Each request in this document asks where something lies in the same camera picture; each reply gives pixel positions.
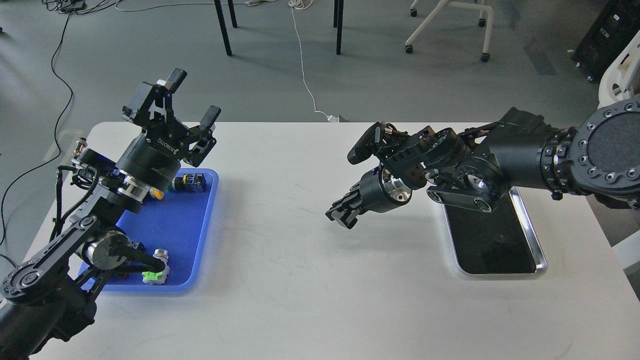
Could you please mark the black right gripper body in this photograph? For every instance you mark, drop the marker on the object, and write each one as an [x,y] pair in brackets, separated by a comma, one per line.
[379,191]

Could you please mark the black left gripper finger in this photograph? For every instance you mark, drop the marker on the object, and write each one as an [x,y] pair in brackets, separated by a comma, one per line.
[151,107]
[202,136]

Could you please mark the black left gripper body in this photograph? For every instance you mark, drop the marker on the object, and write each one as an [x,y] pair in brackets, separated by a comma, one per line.
[154,158]

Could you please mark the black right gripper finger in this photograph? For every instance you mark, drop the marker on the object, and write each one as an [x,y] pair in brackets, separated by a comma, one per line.
[344,213]
[351,201]

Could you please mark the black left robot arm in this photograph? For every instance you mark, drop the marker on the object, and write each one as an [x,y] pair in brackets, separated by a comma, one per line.
[53,294]

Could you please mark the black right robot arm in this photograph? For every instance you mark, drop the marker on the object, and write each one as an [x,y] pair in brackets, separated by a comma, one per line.
[475,168]

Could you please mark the green blue push button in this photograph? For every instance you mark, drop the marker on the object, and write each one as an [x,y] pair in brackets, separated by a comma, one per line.
[188,183]

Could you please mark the yellow red push button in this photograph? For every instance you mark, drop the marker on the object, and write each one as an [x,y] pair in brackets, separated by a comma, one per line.
[156,194]

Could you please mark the blue plastic tray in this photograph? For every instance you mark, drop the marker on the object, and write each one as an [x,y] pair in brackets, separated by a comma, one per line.
[177,223]

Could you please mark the silver metal tray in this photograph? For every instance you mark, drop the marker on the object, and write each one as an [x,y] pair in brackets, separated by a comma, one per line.
[500,244]

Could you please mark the white office chair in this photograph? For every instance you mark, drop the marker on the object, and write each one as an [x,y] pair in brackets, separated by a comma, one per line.
[621,80]

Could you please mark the black cabinet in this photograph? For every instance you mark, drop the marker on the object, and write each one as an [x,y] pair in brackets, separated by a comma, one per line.
[611,32]

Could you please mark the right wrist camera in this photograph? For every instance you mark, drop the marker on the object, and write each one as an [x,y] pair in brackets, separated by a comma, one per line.
[380,135]

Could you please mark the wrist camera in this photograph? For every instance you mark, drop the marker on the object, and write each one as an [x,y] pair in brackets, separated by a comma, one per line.
[90,165]
[380,135]

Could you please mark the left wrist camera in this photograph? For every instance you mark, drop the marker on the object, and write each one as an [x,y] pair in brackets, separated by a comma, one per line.
[90,165]

